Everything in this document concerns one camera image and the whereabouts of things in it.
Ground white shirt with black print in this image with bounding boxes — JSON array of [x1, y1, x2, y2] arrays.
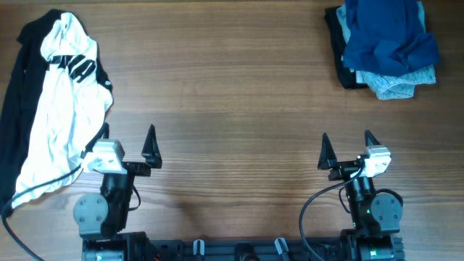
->
[[12, 12, 113, 207]]

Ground black garment under white shirt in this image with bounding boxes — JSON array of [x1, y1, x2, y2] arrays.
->
[[0, 9, 113, 219]]

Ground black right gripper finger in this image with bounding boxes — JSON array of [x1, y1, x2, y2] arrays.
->
[[318, 133, 337, 170], [365, 130, 381, 146]]

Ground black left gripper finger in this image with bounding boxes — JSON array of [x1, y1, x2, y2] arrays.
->
[[80, 123, 109, 159], [141, 125, 162, 169]]

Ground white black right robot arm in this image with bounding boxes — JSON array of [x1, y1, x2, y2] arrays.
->
[[153, 130, 405, 261]]

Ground light blue denim jeans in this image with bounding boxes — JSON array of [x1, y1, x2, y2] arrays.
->
[[335, 1, 436, 100]]

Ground blue polo shirt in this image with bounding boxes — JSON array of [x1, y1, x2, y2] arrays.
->
[[343, 0, 440, 77]]

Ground black folded garment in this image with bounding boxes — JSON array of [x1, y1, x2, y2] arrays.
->
[[324, 7, 368, 89]]

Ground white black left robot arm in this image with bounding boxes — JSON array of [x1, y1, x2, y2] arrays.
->
[[73, 123, 162, 260]]

